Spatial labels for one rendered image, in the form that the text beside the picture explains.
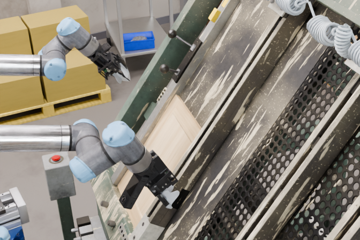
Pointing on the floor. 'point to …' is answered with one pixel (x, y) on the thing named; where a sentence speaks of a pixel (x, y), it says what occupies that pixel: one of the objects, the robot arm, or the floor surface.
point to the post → (66, 218)
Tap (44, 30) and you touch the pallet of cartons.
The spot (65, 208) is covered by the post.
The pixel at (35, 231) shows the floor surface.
